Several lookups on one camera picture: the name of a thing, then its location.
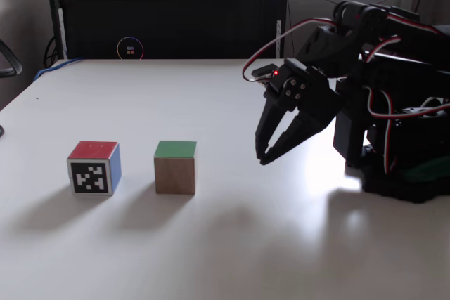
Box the green-faced wooden cube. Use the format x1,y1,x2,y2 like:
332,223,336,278
153,140,198,195

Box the marker cube red blue faces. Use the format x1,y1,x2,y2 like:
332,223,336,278
66,141,122,196

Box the black computer case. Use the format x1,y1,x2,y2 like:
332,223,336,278
47,0,291,60

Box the black chair armrest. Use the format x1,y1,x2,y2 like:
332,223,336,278
0,39,23,78

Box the small black gripper camera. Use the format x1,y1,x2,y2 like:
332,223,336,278
252,63,281,85

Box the red white black servo cable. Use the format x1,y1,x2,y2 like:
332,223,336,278
242,15,338,83
365,85,450,174

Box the blue cable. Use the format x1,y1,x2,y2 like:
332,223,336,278
34,56,85,79

